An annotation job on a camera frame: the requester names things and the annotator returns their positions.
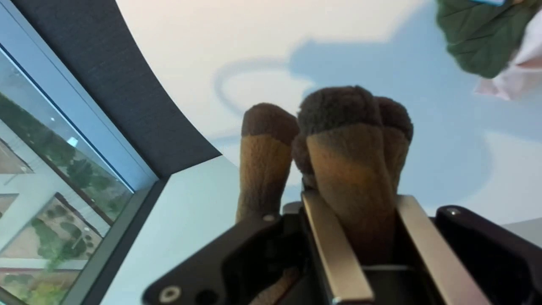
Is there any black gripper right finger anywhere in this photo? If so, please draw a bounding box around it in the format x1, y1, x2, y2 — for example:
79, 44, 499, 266
393, 193, 494, 305

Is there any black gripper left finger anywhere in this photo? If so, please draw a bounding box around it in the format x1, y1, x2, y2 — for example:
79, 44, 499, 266
299, 189, 376, 305

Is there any brown plush toy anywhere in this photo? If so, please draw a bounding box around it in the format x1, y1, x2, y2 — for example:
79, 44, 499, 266
233, 83, 415, 305

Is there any green plush leaf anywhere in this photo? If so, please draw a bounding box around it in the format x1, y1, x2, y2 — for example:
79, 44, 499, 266
433, 0, 542, 79

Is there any grey window frame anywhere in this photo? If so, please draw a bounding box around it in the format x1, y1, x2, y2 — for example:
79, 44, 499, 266
0, 0, 166, 305

